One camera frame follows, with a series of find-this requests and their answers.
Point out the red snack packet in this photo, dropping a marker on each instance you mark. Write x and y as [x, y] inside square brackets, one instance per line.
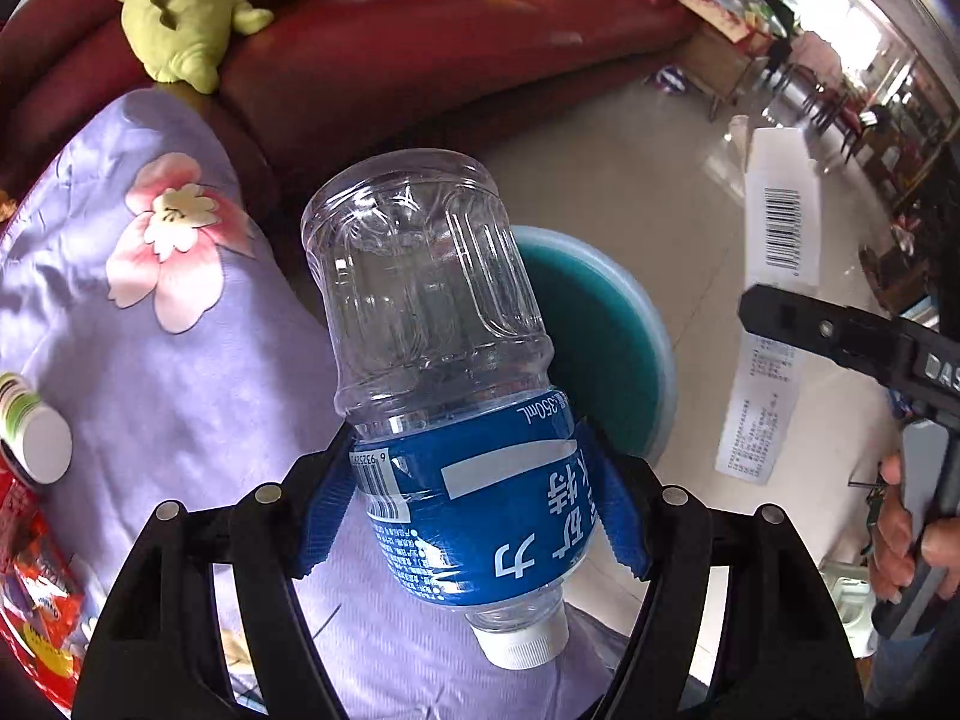
[37, 600]

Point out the blue and white floor item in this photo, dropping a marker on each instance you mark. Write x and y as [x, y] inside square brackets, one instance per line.
[670, 79]

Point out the white cardboard carton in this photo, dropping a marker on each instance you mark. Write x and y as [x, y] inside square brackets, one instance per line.
[780, 165]

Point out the green plush toy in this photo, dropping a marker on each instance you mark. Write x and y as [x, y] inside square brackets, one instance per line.
[176, 11]

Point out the person's right hand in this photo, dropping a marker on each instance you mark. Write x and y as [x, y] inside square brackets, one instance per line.
[889, 555]

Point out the clear water bottle blue label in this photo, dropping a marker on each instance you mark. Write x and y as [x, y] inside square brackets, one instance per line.
[420, 300]

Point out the white supplement bottle green label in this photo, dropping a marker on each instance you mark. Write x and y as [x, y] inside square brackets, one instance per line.
[37, 439]

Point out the wooden side table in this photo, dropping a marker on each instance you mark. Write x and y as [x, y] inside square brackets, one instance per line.
[724, 52]

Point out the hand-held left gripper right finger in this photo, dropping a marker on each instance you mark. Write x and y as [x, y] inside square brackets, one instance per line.
[613, 514]

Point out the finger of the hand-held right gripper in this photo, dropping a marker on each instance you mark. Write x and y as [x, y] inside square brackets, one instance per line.
[825, 330]

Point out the teal plastic waste bin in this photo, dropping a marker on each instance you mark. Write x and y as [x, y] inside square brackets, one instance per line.
[616, 345]

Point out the purple floral blanket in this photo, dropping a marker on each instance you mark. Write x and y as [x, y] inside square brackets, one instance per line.
[187, 375]

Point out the white plastic stool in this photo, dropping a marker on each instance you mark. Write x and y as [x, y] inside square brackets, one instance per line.
[847, 600]

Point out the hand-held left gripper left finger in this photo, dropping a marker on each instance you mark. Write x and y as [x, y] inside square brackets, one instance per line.
[328, 514]

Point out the dark red leather sofa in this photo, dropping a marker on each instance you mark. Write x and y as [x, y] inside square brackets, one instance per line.
[420, 67]

